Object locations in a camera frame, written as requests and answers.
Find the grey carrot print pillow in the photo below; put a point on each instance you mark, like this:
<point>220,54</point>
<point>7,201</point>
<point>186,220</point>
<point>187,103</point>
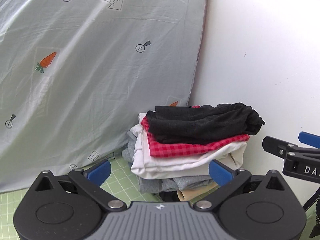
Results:
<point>76,73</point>

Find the red checkered folded garment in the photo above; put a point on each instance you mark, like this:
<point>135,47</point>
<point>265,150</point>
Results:
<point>159,150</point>

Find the beige folded garment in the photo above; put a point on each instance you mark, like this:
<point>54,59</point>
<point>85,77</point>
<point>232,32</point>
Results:
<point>187,195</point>

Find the black ribbed knit garment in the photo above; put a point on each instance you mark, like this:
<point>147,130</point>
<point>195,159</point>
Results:
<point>172,125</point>

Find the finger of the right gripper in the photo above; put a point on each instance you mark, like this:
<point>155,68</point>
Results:
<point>276,146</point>
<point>309,139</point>

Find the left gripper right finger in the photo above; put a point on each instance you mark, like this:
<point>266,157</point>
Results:
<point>230,183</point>

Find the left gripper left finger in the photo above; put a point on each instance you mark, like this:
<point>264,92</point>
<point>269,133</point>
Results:
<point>88,182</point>

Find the green grid bed sheet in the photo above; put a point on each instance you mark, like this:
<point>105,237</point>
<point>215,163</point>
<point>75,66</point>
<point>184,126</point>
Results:
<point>75,206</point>

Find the white folded garment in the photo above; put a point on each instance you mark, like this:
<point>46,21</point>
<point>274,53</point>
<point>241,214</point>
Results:
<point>148,167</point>

